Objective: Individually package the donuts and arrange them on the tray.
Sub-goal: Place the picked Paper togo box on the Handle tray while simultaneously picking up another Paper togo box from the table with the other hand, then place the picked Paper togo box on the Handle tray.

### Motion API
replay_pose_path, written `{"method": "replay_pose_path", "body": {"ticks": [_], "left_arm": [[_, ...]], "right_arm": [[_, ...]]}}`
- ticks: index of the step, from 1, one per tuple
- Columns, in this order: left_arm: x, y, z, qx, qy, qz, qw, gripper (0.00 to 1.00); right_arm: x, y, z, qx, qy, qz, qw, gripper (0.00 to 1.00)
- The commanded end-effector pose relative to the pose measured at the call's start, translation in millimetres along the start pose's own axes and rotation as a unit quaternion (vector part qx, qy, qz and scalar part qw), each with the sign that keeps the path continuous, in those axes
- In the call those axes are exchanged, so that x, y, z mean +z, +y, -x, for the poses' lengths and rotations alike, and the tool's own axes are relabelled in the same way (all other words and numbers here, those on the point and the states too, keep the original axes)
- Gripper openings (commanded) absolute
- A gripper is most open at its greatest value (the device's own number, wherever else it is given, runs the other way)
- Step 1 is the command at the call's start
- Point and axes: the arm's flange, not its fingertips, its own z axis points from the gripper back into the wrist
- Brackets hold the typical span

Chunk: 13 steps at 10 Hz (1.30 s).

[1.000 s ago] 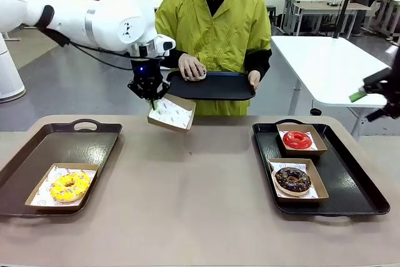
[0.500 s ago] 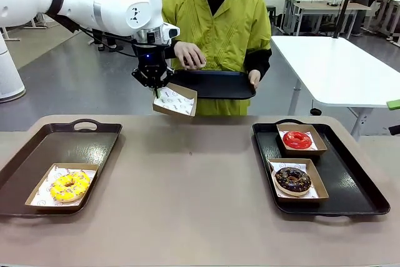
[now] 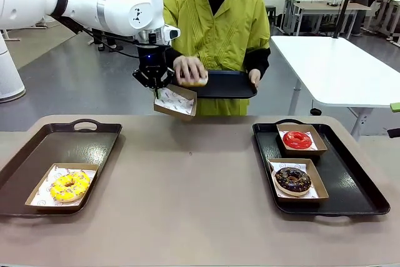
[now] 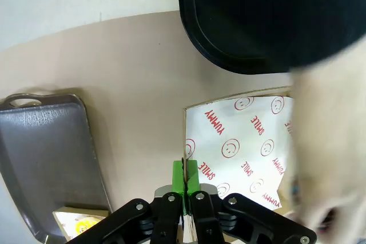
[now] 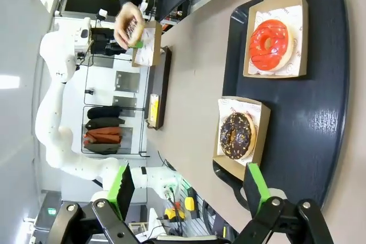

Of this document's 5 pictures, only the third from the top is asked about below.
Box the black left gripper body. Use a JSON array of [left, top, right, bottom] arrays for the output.
[[137, 44, 167, 76]]

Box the white printed paper liner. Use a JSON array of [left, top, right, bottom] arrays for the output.
[[277, 126, 320, 152], [156, 87, 196, 115], [31, 164, 97, 207], [269, 160, 319, 199]]

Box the pale glazed donut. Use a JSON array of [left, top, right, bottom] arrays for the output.
[[179, 69, 209, 88]]

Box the brown cardboard donut box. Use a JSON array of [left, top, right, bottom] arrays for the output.
[[267, 158, 330, 204], [153, 84, 198, 121], [276, 123, 328, 158], [24, 163, 99, 211]]

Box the small black serving tray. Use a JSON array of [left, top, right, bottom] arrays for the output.
[[195, 69, 259, 99]]

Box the red glazed donut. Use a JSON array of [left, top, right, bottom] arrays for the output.
[[282, 131, 313, 150]]

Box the chocolate sprinkled donut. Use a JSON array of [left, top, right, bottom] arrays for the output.
[[274, 167, 313, 198]]

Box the yellow sprinkled donut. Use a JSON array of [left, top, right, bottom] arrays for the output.
[[49, 171, 91, 203]]

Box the person's right forearm black sleeve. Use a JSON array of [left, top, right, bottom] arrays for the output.
[[164, 47, 185, 71]]

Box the person's left forearm black sleeve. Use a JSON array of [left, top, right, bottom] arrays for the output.
[[245, 47, 271, 76]]

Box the large black serving tray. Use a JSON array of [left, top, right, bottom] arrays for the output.
[[251, 118, 391, 218]]

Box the brown plastic serving tray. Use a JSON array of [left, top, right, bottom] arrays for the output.
[[0, 118, 123, 217]]

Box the person's right hand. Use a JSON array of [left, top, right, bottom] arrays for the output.
[[172, 55, 206, 84]]

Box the person's left hand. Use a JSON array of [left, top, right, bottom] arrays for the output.
[[248, 68, 262, 89]]

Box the large white table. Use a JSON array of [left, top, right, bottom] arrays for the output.
[[269, 35, 400, 142]]

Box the person in yellow-green jacket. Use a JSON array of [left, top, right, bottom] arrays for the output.
[[162, 0, 271, 117]]

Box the black slanted pole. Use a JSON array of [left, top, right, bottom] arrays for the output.
[[331, 0, 359, 39]]

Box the grey top work table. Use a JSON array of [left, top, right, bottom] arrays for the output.
[[292, 1, 373, 37]]

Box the black plastic stool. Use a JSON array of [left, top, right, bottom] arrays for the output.
[[264, 4, 278, 27]]

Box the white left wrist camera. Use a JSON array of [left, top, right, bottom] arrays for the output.
[[162, 26, 181, 43]]

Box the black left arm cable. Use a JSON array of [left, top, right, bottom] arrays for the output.
[[51, 0, 148, 60]]

